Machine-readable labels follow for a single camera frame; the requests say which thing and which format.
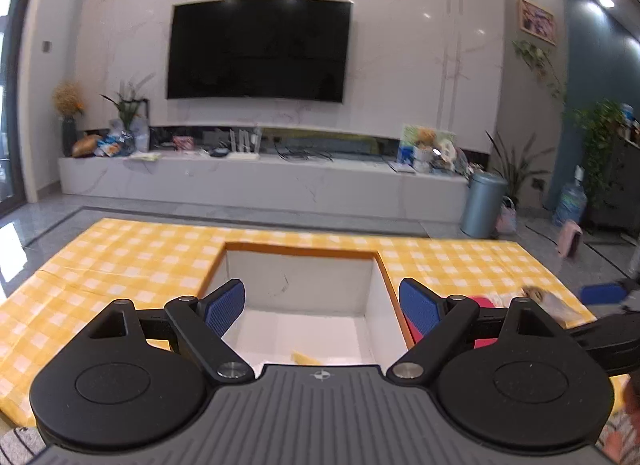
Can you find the yellow checked mat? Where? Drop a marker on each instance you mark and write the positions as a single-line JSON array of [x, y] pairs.
[[125, 255]]

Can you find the blue water bottle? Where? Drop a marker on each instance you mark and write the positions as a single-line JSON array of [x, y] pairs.
[[570, 205]]

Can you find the bushy green plant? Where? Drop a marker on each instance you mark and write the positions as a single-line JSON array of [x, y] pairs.
[[600, 135]]

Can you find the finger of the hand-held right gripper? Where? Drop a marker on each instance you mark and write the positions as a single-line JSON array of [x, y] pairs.
[[610, 345], [600, 293]]

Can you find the white round hand fan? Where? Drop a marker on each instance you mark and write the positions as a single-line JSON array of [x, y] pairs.
[[448, 150]]

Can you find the white plastic bag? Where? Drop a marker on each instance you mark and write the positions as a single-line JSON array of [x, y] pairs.
[[141, 137]]

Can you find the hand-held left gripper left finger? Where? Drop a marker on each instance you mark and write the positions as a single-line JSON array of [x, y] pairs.
[[225, 310]]

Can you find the loose papers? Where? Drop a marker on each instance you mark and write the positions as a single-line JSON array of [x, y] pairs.
[[145, 156]]

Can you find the yellow cloth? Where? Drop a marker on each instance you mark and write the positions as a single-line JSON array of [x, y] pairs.
[[306, 359]]

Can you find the brown bread loaf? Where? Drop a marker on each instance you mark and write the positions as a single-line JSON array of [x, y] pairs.
[[86, 146]]

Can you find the yellow silver wipes packet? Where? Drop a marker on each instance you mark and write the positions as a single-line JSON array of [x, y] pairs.
[[562, 311]]

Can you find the pink space heater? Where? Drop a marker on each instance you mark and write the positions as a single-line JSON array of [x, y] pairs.
[[569, 240]]

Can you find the framed wall picture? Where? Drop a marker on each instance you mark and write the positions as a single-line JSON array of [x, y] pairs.
[[537, 20]]

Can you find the orange cardboard box white inside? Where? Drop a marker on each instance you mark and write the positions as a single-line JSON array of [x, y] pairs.
[[300, 280]]

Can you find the person's right hand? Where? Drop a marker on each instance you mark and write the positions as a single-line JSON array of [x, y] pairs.
[[627, 437]]

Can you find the hanging vine plant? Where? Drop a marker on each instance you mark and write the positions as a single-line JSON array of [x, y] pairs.
[[532, 52]]

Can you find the pink box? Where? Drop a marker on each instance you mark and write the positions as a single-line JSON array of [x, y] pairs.
[[183, 142]]

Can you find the blue white snack packet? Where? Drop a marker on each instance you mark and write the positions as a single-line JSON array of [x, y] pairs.
[[110, 146]]

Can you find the grey striped clothing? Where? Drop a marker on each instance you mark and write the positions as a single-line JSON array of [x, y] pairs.
[[20, 447]]

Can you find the dark vase with dried flowers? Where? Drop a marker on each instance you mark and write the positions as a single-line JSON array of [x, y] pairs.
[[69, 140]]

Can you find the green plant in glass vase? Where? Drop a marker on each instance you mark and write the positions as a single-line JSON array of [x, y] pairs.
[[127, 110]]

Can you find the blue tissue pack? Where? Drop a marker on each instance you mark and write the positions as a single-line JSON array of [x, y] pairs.
[[406, 156]]

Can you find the pastel woven bag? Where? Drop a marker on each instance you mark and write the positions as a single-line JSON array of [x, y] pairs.
[[507, 217]]

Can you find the long-leaf potted plant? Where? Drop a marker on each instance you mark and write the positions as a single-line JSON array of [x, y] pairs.
[[515, 170]]

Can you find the white router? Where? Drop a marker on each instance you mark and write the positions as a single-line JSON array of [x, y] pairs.
[[242, 156]]

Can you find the grey metal trash can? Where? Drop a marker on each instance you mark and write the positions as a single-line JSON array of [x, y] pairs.
[[482, 207]]

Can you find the black wall television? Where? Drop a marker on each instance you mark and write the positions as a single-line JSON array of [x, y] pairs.
[[260, 50]]

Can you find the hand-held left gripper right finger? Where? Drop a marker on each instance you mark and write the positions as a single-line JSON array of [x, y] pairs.
[[420, 307]]

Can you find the white marble television console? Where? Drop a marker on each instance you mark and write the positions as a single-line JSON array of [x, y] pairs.
[[275, 190]]

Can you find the dark cabinet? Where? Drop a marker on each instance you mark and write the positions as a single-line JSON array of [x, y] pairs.
[[625, 180]]

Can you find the red wet wipes pack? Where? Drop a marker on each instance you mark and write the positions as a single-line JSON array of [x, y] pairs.
[[481, 302]]

